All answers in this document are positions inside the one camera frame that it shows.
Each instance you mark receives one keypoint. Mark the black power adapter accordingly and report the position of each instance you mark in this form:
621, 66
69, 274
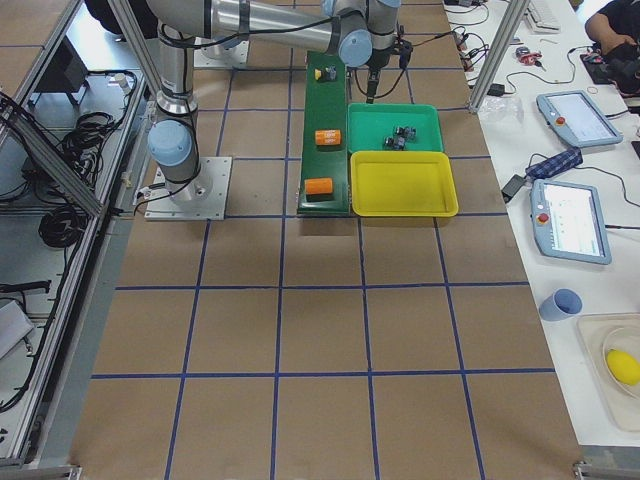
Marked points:
512, 187

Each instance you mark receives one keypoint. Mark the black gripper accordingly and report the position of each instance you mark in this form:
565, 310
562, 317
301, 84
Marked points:
376, 62

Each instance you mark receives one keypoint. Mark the aluminium frame post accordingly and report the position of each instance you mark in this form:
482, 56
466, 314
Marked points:
498, 47

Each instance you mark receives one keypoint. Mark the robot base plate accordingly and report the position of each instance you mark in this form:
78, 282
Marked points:
222, 58
204, 198

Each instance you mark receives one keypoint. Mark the green push button blue contact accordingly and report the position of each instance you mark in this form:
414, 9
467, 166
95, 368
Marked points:
407, 133

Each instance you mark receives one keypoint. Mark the teach pendant far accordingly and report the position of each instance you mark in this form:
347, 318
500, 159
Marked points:
576, 120

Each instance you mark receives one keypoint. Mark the yellow lemon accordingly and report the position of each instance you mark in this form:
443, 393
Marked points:
623, 366

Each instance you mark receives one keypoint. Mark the teach pendant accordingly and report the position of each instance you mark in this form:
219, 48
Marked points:
568, 223
576, 120

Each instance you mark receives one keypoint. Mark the yellow tray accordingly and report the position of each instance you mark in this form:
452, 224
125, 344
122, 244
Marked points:
402, 184

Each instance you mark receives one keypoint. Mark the yellow push button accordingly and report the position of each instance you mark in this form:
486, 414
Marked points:
325, 74

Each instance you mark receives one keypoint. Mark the orange cylinder marked 4680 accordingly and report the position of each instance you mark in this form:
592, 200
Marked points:
328, 137

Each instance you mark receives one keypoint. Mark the green push button red contact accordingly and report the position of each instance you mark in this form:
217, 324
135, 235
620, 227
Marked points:
395, 143

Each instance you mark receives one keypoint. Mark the blue plastic cup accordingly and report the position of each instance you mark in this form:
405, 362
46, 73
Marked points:
561, 304

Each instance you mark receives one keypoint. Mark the plaid pouch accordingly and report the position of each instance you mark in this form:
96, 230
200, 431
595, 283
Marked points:
555, 165

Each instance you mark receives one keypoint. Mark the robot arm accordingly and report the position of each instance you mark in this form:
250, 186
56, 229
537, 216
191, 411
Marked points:
359, 33

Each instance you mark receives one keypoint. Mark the beige tray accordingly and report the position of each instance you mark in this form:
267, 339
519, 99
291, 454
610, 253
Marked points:
612, 346

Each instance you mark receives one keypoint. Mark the green tray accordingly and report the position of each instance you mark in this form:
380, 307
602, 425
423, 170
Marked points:
369, 125

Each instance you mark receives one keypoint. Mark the teach pendant near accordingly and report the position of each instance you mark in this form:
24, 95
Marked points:
568, 223

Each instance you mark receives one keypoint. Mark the person in black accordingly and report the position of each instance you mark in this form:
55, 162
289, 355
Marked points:
614, 28

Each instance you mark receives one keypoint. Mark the plain orange cylinder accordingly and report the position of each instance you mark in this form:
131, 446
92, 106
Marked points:
319, 186

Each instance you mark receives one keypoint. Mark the green conveyor belt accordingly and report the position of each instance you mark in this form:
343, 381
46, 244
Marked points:
325, 108

